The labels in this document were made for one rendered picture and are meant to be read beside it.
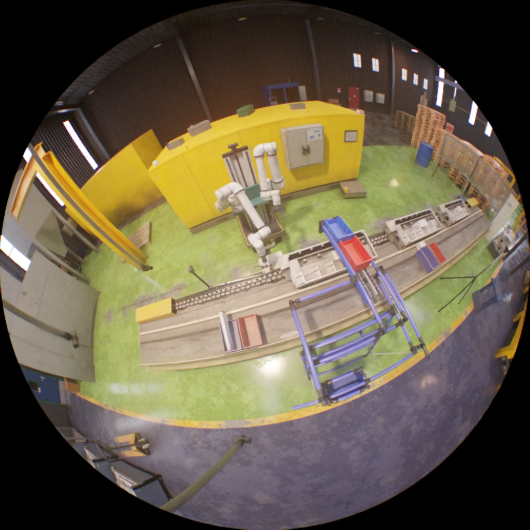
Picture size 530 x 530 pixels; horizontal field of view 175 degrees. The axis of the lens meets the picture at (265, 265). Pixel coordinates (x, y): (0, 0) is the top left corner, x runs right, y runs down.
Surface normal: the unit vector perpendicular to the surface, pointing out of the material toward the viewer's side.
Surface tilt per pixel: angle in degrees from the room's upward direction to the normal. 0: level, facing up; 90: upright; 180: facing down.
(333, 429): 0
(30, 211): 90
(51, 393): 90
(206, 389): 0
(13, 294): 90
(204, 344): 0
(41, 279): 90
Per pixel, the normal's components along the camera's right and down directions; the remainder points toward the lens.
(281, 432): -0.20, -0.49
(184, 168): 0.25, 0.81
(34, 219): 0.95, -0.31
